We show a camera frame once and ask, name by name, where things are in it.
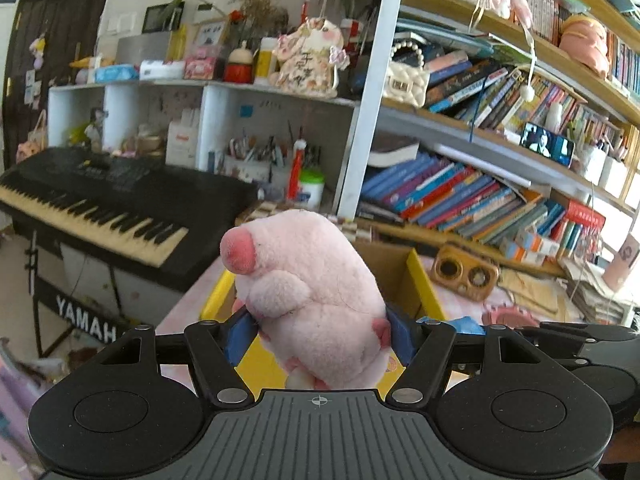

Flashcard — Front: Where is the pink plush pig toy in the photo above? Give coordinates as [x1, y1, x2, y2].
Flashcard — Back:
[220, 209, 392, 390]

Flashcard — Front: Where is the blue crumpled wrapper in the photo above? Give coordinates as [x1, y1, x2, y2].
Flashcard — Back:
[416, 316, 486, 336]

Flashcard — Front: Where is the stack of papers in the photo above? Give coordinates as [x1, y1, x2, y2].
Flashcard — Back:
[559, 258, 639, 327]

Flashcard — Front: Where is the pink printed desk mat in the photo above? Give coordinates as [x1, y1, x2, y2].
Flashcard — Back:
[154, 253, 586, 396]

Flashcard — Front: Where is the yellow cardboard box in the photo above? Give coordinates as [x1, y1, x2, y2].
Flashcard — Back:
[217, 242, 444, 396]

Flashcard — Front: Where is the pink cylindrical desk gadget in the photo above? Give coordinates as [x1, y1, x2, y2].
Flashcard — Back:
[602, 234, 639, 292]

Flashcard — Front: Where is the brown retro radio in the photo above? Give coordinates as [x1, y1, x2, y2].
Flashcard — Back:
[431, 244, 500, 302]

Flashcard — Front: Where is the brown envelopes pile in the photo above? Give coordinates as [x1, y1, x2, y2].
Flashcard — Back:
[498, 269, 568, 322]

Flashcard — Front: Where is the orange white medicine box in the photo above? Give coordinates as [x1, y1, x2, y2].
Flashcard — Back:
[515, 230, 560, 257]

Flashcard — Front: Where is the black Yamaha keyboard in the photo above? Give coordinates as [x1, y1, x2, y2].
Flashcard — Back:
[1, 148, 257, 292]

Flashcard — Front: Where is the wooden checkered box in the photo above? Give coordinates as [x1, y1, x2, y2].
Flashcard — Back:
[234, 200, 296, 226]

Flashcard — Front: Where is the red dictionary book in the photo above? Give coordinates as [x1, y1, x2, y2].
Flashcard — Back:
[550, 190, 606, 233]

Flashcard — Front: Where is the row of leaning books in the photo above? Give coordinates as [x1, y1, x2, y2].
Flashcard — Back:
[357, 152, 564, 247]

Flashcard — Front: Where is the white pen holder box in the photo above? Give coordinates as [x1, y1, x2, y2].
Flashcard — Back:
[599, 156, 627, 198]

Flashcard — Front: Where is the red white bottle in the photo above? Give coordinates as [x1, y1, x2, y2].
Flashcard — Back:
[286, 139, 307, 202]

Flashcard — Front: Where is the white green-lid jar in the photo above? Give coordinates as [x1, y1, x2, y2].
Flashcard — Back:
[296, 168, 326, 210]

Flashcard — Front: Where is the white storage cubby shelf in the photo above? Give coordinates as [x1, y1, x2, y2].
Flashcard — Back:
[48, 80, 359, 212]

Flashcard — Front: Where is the white quilted handbag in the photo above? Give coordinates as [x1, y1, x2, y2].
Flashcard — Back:
[383, 40, 431, 108]

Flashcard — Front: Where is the floral cat ornament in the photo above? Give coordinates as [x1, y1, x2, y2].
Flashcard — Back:
[269, 18, 350, 99]

